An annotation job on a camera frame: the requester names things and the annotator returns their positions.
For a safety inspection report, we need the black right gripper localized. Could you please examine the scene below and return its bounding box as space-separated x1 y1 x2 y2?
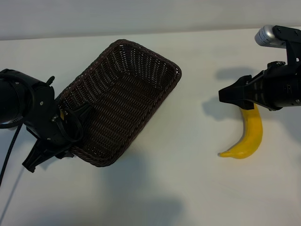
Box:
218 61 289 112

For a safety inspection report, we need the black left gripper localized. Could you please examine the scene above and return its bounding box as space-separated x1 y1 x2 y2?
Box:
22 76 95 174

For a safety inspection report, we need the yellow banana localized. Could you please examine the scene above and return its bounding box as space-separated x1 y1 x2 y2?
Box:
217 107 263 160

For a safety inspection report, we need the dark brown wicker basket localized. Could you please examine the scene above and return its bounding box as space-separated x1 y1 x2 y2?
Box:
56 39 182 168

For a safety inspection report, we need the looped black gripper cable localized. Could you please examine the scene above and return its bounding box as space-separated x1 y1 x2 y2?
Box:
60 107 85 143

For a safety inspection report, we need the long black cable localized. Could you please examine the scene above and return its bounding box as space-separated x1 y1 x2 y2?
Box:
0 122 22 187

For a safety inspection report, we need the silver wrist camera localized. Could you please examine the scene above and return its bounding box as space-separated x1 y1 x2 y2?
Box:
254 24 288 49

